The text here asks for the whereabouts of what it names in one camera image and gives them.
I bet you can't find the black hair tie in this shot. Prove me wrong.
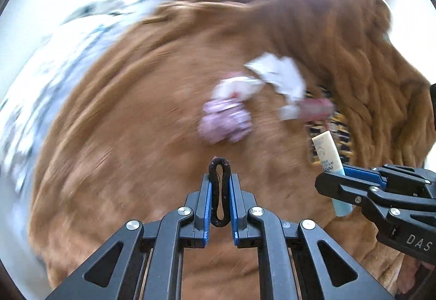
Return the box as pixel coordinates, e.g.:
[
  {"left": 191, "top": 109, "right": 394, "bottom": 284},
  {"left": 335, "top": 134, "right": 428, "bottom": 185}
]
[{"left": 208, "top": 156, "right": 233, "bottom": 228}]

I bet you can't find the flat white paper tissue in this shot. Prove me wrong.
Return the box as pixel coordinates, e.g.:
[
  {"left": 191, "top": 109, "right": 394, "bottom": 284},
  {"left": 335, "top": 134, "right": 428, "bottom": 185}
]
[{"left": 244, "top": 53, "right": 307, "bottom": 104}]

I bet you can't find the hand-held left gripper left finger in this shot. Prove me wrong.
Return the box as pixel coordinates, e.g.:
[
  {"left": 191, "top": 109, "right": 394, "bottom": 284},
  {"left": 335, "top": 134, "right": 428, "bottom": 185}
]
[{"left": 46, "top": 173, "right": 213, "bottom": 300}]

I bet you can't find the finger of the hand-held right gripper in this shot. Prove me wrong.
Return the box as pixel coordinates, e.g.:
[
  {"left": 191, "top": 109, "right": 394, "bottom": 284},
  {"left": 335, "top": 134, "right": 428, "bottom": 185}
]
[
  {"left": 342, "top": 164, "right": 435, "bottom": 191},
  {"left": 315, "top": 170, "right": 393, "bottom": 211}
]

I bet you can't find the cream and teal tube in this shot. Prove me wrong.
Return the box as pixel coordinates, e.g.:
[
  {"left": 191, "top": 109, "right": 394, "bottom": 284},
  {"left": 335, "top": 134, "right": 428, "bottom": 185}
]
[{"left": 311, "top": 131, "right": 353, "bottom": 217}]

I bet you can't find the purple scrunchie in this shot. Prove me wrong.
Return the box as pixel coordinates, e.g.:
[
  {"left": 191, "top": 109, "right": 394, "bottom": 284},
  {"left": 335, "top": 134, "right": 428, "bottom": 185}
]
[{"left": 198, "top": 98, "right": 253, "bottom": 144}]

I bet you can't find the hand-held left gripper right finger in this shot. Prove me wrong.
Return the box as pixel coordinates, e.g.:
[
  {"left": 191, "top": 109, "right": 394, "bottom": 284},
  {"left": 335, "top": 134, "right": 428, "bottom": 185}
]
[{"left": 229, "top": 173, "right": 396, "bottom": 300}]

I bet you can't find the person's right hand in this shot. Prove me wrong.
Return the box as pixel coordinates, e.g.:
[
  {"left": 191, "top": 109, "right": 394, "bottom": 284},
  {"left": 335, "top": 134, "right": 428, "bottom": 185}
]
[{"left": 396, "top": 256, "right": 428, "bottom": 295}]

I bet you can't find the pink clear bottle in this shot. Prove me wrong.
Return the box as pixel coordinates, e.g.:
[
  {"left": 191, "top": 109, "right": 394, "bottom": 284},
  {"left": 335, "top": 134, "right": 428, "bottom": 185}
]
[{"left": 279, "top": 99, "right": 332, "bottom": 121}]

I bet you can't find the brown fleece blanket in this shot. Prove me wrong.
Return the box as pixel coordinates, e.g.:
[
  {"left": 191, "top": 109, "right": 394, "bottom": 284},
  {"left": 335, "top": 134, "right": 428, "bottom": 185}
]
[{"left": 31, "top": 0, "right": 433, "bottom": 300}]

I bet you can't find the white plastic wrapper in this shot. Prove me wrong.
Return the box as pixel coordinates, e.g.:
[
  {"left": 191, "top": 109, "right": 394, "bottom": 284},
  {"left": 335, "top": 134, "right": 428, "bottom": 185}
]
[{"left": 211, "top": 73, "right": 264, "bottom": 103}]

